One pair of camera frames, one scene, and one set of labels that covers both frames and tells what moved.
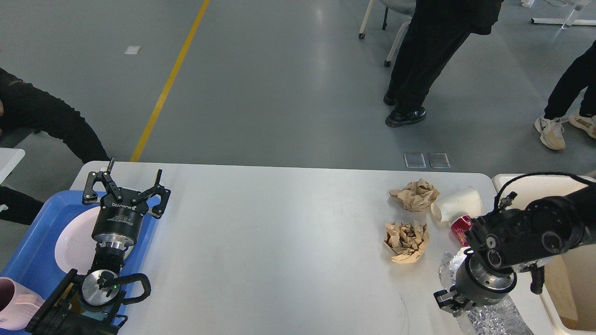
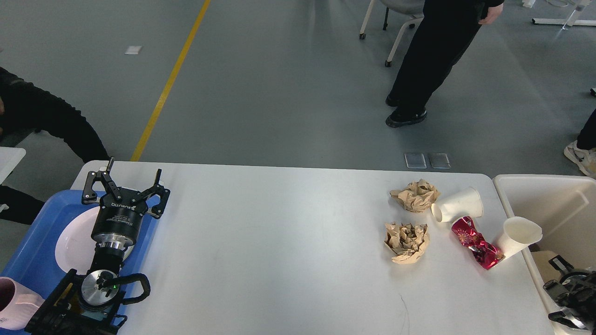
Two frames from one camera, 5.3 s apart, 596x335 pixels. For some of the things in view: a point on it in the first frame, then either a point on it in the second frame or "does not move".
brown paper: (407, 241) does not move
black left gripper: (118, 223) does not move
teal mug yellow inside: (75, 302) does not move
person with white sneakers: (579, 77) -> (583, 150)
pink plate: (76, 247) does not move
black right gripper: (478, 287) -> (581, 284)
